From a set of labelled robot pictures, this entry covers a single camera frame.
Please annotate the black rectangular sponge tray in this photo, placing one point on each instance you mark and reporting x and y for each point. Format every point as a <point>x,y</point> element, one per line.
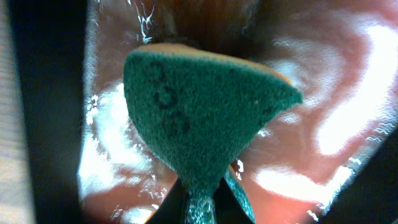
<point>332,159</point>

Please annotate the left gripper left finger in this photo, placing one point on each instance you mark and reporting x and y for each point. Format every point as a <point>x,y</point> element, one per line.
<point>172,208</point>

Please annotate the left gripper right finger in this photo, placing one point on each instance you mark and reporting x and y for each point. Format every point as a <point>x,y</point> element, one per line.
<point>227,207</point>

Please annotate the green yellow sponge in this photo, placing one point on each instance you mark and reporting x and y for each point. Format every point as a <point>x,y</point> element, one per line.
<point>197,111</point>

